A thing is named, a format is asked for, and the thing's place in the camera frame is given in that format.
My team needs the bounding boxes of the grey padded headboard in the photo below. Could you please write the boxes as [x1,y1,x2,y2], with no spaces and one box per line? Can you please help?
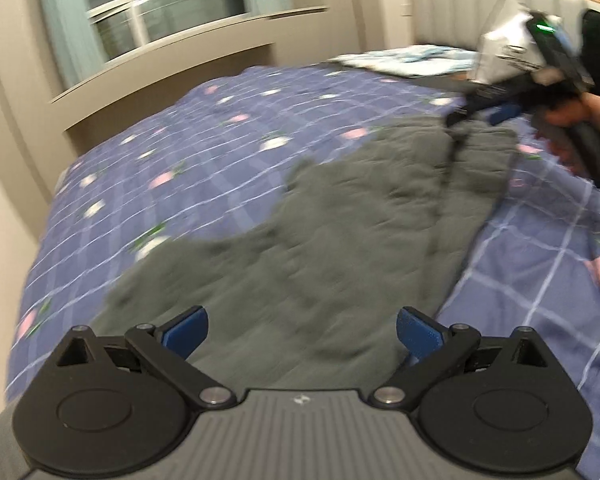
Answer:
[404,0,600,61]

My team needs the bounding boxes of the light blue folded blanket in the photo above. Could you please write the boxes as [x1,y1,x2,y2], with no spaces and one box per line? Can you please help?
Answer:
[329,45,482,79]

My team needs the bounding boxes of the blue floral checked quilt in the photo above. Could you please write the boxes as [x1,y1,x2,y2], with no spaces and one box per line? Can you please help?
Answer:
[5,62,600,466]

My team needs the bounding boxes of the person's right hand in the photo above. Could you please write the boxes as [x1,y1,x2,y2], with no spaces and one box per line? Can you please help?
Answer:
[535,94,600,177]

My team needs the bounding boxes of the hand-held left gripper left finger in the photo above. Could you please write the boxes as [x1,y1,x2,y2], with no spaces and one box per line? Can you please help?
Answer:
[55,306,237,408]

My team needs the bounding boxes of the window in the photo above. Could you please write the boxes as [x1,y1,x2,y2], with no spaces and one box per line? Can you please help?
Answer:
[85,0,251,63]

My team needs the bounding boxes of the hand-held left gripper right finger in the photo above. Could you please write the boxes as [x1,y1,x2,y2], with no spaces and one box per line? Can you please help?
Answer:
[370,306,555,408]

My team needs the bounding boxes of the grey pants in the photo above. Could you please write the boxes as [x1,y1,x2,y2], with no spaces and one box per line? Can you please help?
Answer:
[97,115,518,391]

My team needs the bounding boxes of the dark grey bedsheet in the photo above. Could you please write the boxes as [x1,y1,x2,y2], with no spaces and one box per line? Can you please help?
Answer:
[380,72,478,97]

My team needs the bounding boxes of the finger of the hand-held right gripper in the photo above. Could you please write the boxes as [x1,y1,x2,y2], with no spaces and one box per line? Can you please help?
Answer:
[445,80,533,128]
[487,101,525,127]

